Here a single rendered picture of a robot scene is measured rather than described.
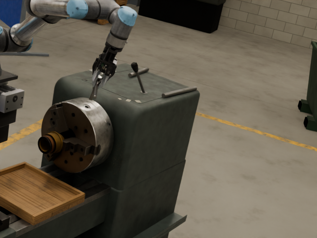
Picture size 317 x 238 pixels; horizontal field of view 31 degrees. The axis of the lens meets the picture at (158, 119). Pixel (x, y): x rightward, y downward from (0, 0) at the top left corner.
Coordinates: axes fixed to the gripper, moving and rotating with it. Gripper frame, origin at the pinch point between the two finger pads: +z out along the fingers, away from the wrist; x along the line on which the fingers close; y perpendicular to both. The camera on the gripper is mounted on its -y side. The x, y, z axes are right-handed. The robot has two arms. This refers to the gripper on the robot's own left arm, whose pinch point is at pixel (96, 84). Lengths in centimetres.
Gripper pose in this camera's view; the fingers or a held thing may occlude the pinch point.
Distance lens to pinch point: 239.4
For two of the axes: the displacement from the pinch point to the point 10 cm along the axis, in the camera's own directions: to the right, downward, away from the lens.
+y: -0.2, 4.8, -8.8
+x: 9.2, 3.6, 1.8
